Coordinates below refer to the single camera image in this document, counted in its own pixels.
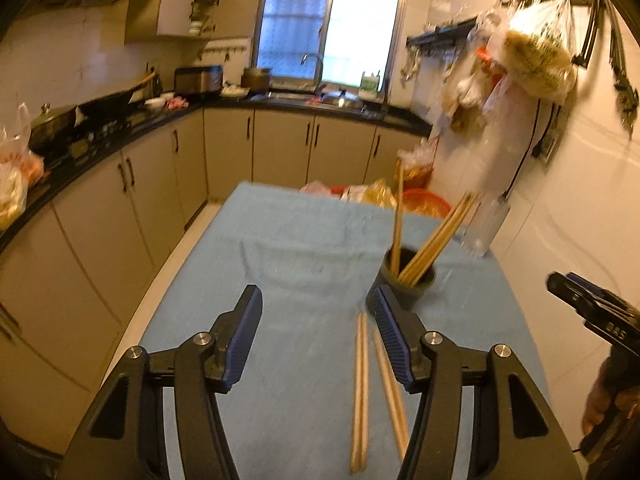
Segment black wok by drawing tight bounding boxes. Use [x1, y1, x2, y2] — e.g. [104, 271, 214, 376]
[77, 72, 156, 118]

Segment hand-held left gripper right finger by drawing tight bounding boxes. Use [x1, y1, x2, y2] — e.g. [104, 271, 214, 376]
[372, 284, 583, 480]

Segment bundle of thin bamboo chopsticks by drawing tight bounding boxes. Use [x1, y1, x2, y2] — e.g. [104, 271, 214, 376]
[390, 160, 483, 286]

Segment hanging plastic bags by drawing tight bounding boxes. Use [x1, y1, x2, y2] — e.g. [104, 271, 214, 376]
[435, 7, 511, 136]

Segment plastic bag of dried noodles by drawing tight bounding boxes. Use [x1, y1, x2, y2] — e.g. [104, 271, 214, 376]
[502, 0, 578, 106]

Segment stacked white bowls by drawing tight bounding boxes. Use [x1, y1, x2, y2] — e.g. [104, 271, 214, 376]
[189, 7, 213, 36]

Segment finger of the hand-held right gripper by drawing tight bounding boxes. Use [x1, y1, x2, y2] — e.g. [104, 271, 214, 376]
[548, 287, 607, 322]
[546, 271, 616, 302]

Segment thick wooden chopstick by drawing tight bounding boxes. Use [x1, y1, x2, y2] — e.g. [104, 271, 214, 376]
[350, 312, 370, 475]
[372, 342, 410, 461]

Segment clear plastic bag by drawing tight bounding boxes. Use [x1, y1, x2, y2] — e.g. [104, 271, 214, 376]
[397, 137, 441, 188]

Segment blue tablecloth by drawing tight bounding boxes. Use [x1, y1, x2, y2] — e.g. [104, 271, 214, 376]
[137, 181, 551, 480]

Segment black power cable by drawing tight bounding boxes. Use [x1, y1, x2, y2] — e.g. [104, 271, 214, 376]
[507, 100, 546, 196]

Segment lidded dark pot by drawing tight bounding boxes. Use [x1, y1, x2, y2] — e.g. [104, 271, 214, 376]
[30, 103, 78, 148]

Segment black wall shelf rack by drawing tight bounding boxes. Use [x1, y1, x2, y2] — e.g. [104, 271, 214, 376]
[406, 16, 478, 56]

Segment gas stove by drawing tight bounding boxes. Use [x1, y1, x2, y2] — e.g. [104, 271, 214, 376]
[75, 110, 146, 136]

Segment open shelf wall cabinet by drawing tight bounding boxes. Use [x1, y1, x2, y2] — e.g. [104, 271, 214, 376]
[125, 0, 251, 43]

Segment wall socket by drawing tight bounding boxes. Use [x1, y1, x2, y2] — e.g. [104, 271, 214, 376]
[540, 127, 561, 163]

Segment kitchen window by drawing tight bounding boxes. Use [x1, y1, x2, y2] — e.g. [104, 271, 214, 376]
[252, 0, 411, 96]

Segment person's right hand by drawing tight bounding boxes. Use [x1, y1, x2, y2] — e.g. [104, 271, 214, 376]
[581, 359, 621, 437]

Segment dark grey utensil holder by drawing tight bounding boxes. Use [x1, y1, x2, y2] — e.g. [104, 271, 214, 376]
[365, 247, 438, 313]

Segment steel pot lid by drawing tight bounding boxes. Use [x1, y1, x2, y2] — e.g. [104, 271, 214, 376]
[320, 89, 365, 110]

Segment chrome faucet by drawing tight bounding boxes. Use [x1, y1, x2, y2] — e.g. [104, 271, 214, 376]
[300, 52, 326, 93]

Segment black countertop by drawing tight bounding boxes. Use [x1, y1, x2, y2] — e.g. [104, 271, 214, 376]
[0, 92, 433, 256]

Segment black hanging tool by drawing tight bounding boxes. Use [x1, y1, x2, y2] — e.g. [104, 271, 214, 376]
[602, 0, 640, 138]

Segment red basket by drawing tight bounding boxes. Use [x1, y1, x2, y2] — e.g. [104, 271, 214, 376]
[400, 189, 451, 218]

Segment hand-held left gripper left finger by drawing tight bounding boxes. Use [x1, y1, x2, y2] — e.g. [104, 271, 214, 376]
[57, 284, 264, 480]

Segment yellow snack bag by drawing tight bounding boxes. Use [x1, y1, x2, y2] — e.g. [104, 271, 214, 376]
[345, 178, 398, 209]

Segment white red plastic bag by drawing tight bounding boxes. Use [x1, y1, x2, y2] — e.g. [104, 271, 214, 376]
[0, 102, 46, 183]

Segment brown cooking pot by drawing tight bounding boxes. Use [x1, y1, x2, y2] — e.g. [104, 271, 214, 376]
[241, 66, 272, 92]

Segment black hanging cable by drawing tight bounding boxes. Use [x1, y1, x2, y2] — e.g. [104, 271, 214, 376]
[572, 0, 603, 68]

